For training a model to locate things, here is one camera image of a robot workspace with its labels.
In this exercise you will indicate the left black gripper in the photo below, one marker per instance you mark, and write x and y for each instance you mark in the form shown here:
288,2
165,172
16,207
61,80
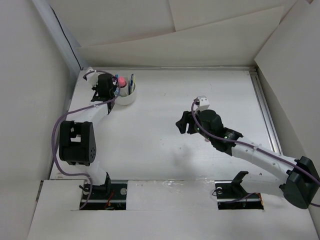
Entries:
95,88

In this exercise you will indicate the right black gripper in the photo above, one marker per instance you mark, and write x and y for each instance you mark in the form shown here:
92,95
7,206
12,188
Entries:
187,117

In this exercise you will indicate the pink capped clear bottle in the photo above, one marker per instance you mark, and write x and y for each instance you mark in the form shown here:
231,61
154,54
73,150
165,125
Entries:
122,81

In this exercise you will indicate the dark blue pen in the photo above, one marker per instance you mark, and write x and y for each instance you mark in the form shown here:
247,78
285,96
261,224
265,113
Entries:
131,79

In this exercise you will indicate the yellow pen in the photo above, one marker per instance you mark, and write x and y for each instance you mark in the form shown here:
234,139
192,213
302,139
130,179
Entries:
133,80

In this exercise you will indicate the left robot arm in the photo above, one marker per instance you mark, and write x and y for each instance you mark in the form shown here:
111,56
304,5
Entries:
77,142

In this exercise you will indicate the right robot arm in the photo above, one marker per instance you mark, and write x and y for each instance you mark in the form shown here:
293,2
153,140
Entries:
295,180

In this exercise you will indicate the white round divided organizer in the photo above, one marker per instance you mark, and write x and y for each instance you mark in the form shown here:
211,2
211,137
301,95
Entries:
124,98

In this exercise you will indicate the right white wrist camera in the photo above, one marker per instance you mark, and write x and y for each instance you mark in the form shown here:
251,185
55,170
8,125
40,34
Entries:
201,104

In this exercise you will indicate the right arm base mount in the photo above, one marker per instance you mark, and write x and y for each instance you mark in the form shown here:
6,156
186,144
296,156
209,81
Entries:
230,195

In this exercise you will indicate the right aluminium rail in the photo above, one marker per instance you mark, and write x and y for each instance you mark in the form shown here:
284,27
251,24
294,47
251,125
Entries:
266,115

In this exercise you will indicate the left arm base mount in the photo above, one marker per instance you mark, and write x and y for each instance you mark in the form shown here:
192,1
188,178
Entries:
115,200

